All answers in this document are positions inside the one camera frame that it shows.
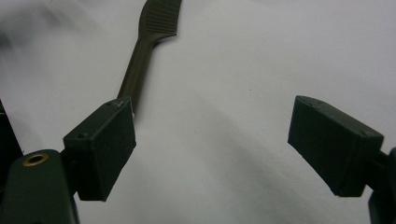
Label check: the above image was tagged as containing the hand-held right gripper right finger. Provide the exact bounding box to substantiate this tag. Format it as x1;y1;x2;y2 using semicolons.
288;95;385;198

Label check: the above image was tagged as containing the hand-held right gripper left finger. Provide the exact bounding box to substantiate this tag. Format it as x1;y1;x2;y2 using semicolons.
63;96;137;203

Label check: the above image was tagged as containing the black spatula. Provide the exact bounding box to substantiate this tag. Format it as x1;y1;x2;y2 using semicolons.
116;0;183;115

